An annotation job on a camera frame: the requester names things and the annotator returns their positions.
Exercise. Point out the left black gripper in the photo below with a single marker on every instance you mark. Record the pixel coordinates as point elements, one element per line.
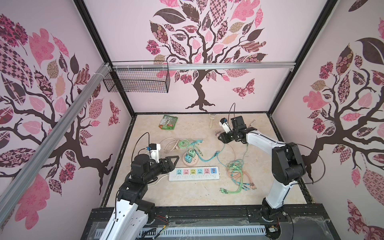
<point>170,167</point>

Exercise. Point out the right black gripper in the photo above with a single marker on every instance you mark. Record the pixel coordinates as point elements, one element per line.
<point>224,138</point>

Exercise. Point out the teal charger plug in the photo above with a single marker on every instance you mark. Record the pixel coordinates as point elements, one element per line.
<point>188,159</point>

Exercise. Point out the light green charger plug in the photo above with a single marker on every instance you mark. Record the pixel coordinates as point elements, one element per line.
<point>192,153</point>

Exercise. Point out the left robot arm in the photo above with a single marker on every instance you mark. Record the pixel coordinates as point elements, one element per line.
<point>131,213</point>

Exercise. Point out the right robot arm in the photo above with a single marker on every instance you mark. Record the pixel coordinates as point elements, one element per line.
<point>287,162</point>

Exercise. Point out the round pink socket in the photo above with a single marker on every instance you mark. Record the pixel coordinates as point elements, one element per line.
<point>194,161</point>

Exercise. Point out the white multicolour power strip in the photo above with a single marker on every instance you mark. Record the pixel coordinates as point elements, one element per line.
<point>194,174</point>

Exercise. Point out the cream vegetable peeler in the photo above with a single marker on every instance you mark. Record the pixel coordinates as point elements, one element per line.
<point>212,118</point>

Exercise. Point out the green snack packet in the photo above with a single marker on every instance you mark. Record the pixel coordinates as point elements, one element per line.
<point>168,122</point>

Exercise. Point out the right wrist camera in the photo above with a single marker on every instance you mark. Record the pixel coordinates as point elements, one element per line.
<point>224,123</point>

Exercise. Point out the white vented cable duct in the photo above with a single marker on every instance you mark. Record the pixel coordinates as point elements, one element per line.
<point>190,232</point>

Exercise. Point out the black wire basket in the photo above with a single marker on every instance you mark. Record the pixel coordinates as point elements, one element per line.
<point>138,77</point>

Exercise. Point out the back aluminium rail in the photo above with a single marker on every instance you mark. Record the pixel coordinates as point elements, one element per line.
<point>211,66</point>

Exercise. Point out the aluminium rail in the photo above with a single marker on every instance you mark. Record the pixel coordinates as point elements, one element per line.
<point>211,66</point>
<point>24,178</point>

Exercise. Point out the black front base frame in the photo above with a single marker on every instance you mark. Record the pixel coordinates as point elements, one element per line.
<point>295,222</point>

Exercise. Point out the left aluminium rail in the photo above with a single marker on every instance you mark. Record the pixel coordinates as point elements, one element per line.
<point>24,178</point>

